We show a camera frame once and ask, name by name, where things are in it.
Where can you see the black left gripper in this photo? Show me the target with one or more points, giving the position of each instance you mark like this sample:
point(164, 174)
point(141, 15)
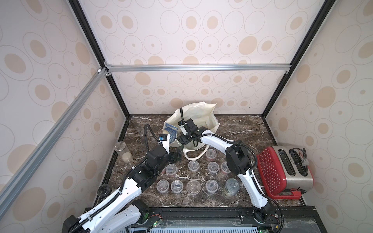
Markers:
point(175, 157)

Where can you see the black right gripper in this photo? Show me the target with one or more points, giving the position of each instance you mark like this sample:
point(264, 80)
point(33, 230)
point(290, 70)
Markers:
point(185, 138)

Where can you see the orange seed jar clear lid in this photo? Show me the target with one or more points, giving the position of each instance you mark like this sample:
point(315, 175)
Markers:
point(193, 166)

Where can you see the cream canvas starry night bag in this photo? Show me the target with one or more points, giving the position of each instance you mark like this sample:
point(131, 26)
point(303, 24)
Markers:
point(202, 115)

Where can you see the clear seed jar row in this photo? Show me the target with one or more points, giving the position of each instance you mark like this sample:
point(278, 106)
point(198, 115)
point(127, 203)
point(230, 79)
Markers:
point(211, 155)

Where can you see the large clear seed jar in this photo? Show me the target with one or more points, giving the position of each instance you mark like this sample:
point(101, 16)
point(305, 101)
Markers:
point(231, 187)

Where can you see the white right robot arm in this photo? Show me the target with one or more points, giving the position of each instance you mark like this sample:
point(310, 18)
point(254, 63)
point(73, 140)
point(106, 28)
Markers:
point(241, 160)

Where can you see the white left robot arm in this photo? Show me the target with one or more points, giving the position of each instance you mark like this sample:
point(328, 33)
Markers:
point(115, 212)

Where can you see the silver aluminium crossbar back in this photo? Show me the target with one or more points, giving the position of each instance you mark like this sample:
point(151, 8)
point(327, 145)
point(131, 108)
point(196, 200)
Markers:
point(199, 67)

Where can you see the red and steel toaster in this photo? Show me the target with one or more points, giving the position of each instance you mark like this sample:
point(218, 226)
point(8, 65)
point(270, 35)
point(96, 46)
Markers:
point(285, 172)

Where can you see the silver aluminium bar left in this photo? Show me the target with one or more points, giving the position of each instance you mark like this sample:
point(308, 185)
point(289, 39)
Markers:
point(32, 163)

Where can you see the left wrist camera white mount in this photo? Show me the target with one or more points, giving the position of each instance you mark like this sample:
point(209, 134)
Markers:
point(165, 141)

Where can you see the clear plastic jar by wall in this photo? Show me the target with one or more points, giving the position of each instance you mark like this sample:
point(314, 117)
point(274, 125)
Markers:
point(123, 151)

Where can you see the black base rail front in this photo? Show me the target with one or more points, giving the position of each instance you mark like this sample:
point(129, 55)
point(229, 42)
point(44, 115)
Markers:
point(304, 219)

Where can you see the black lid jar by wall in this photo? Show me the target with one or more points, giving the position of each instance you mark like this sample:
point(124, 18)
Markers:
point(104, 191)

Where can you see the black corner frame post right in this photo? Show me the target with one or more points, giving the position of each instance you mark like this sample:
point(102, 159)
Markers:
point(314, 28)

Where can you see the black corner frame post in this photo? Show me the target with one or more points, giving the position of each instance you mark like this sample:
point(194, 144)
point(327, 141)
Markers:
point(82, 19)
point(314, 28)

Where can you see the black corner frame post left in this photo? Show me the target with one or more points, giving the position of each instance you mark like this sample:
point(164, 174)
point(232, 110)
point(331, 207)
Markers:
point(82, 19)

